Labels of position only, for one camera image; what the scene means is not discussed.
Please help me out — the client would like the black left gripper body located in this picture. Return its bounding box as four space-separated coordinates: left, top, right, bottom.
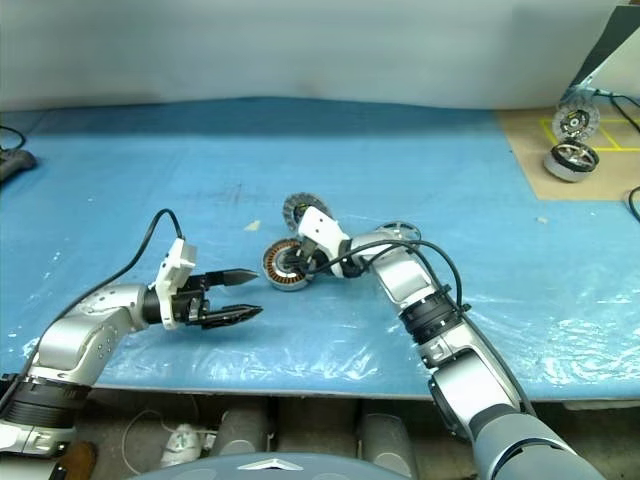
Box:
170 273 212 331

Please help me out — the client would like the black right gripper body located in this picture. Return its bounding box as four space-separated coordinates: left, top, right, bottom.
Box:
298 237 332 275

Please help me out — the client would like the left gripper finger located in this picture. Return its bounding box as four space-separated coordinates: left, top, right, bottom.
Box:
202 268 259 289
202 303 265 332

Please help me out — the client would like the silver motor housing with windings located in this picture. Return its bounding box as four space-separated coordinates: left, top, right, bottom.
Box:
261 238 315 292

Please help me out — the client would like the round finned motor lid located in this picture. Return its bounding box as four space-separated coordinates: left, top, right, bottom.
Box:
553 102 600 144
282 192 332 232

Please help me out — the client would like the silver spoked rotor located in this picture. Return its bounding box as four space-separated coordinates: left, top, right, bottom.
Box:
373 221 422 247

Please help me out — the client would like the silver motor with spoked rotor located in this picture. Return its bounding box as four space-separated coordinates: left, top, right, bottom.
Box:
543 142 601 185

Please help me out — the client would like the dark rounded shape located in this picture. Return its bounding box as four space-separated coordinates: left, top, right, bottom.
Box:
219 407 271 456
359 412 419 477

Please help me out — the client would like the blue table cover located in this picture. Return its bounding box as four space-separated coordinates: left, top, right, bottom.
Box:
0 96 640 401

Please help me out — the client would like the white shoe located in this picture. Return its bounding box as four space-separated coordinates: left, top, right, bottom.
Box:
160 423 204 469

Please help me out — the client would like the grey robot torso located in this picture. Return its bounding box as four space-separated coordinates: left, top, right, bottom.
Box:
124 452 476 480

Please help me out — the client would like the brown rounded object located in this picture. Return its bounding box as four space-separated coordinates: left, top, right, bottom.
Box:
52 441 97 480

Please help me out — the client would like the black game controller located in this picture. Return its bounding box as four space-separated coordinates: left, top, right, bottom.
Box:
0 148 39 183

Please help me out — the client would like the brown cardboard sheet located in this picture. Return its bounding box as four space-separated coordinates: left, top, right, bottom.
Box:
494 107 640 201

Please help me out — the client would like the white board with black edge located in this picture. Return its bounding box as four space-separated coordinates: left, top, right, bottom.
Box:
569 3 640 109

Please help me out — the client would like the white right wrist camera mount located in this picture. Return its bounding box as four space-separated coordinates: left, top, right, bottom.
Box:
296 206 351 278

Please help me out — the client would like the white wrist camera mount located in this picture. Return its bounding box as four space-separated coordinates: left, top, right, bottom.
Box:
296 206 351 278
148 238 199 331

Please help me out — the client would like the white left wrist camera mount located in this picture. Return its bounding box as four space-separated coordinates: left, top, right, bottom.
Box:
148 238 199 331

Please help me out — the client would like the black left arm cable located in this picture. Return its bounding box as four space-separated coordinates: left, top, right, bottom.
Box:
64 208 185 311

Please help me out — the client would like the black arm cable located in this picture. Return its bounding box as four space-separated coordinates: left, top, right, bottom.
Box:
64 208 185 311
304 238 540 417

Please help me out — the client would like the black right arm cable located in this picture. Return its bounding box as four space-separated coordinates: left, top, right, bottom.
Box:
304 238 540 417

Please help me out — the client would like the thin white cord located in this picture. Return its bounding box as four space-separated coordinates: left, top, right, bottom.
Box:
121 409 169 476

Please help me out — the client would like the black controller cable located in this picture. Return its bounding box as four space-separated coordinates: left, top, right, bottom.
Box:
0 124 26 151

